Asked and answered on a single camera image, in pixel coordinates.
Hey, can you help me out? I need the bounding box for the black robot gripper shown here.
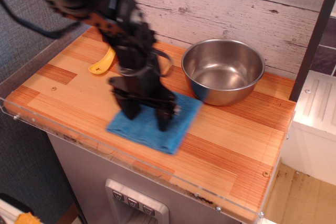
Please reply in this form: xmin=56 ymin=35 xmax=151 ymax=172
xmin=109 ymin=63 xmax=180 ymax=132

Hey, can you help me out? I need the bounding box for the blue towel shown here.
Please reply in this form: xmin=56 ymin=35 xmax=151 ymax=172
xmin=106 ymin=93 xmax=203 ymax=155

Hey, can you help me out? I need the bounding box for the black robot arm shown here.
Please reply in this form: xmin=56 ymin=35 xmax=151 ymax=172
xmin=45 ymin=0 xmax=177 ymax=131

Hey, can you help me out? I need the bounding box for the yellow dish brush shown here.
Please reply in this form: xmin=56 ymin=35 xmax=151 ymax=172
xmin=88 ymin=47 xmax=116 ymax=75

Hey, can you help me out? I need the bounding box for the clear acrylic table guard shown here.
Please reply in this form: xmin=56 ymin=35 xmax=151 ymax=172
xmin=5 ymin=28 xmax=295 ymax=223

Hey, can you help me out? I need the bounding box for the grey toy fridge cabinet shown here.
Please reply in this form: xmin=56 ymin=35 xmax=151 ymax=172
xmin=48 ymin=134 xmax=238 ymax=223

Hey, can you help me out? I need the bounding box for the stainless steel bowl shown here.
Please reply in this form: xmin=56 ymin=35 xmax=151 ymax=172
xmin=181 ymin=39 xmax=265 ymax=106

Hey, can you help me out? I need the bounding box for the silver dispenser button panel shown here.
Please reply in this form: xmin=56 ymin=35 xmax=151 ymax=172
xmin=105 ymin=178 xmax=170 ymax=223

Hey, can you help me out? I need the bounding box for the yellow object bottom left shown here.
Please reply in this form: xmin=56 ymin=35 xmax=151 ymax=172
xmin=14 ymin=212 xmax=41 ymax=224

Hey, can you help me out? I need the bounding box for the white toy sink unit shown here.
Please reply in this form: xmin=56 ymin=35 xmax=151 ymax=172
xmin=280 ymin=71 xmax=335 ymax=185

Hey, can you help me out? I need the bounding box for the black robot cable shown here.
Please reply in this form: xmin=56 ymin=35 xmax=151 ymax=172
xmin=0 ymin=0 xmax=82 ymax=39

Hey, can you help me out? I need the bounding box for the dark right vertical post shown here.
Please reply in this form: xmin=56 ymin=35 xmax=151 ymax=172
xmin=289 ymin=0 xmax=335 ymax=102

